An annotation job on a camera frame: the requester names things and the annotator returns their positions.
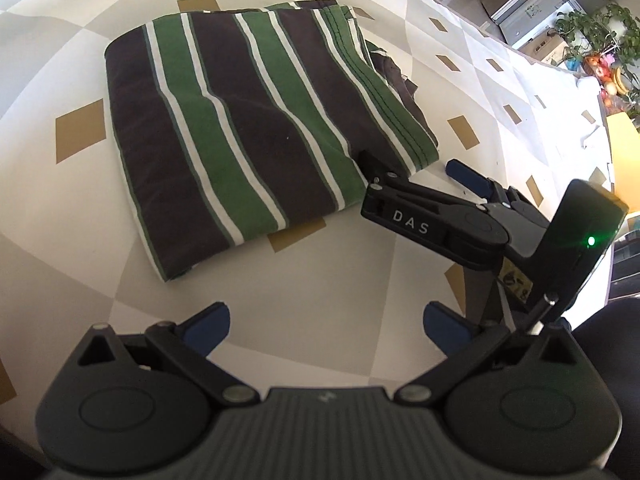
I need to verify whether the yellow board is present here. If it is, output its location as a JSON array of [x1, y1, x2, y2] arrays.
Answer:
[[605, 112, 640, 201]]

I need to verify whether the pile of fruit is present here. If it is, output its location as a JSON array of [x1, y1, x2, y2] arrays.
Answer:
[[582, 52, 640, 111]]

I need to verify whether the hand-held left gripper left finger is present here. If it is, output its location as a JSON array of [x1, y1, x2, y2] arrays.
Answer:
[[79, 302, 260, 407]]

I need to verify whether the green brown striped t-shirt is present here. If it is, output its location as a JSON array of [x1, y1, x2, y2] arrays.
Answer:
[[104, 0, 441, 283]]

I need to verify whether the diamond patterned table cover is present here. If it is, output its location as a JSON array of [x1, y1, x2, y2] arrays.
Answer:
[[0, 0, 616, 411]]

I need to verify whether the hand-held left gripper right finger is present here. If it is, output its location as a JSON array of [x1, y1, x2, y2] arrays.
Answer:
[[422, 302, 596, 406]]

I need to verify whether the cardboard box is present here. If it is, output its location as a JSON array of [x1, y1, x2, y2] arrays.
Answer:
[[520, 30, 581, 68]]

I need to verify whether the potted green plant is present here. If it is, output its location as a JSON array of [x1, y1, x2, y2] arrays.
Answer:
[[555, 2, 640, 68]]

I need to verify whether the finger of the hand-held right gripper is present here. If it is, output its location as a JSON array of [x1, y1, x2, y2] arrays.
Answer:
[[357, 150, 408, 188], [445, 158, 531, 216]]

